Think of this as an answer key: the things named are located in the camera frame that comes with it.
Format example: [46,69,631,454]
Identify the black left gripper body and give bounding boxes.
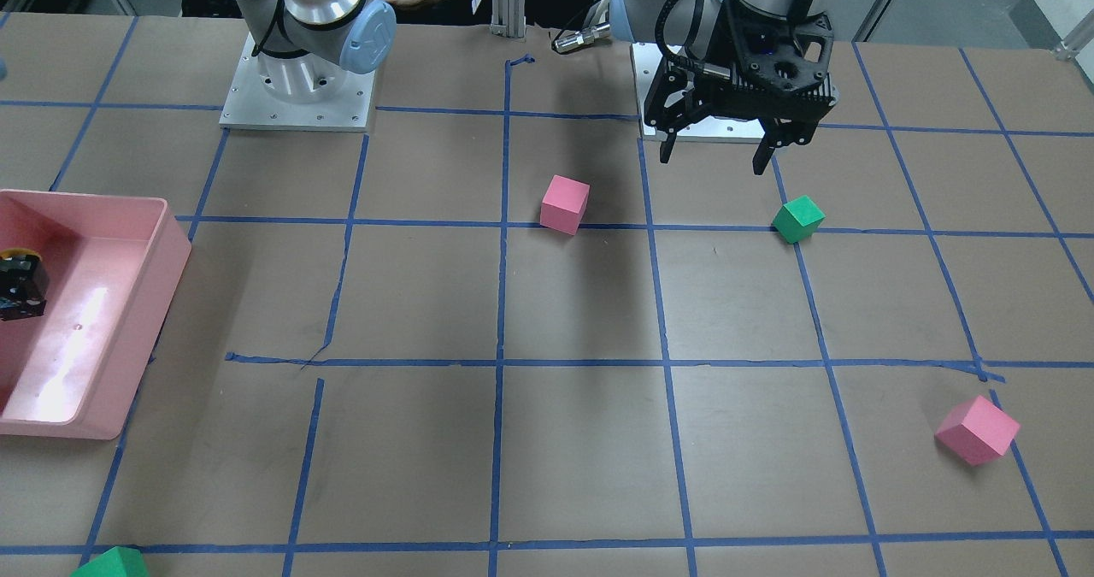
[642,0,838,145]

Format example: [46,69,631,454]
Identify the yellow push button switch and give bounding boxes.
[1,247,50,321]

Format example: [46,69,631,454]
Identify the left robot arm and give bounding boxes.
[609,0,839,175]

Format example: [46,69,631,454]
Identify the green cube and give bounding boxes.
[771,195,826,244]
[71,546,150,577]

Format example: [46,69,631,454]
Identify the pink cube centre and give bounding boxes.
[538,174,591,236]

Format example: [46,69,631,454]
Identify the pink cube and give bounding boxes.
[538,174,591,236]
[934,397,1022,468]

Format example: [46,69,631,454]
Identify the pink plastic bin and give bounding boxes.
[1,189,191,439]

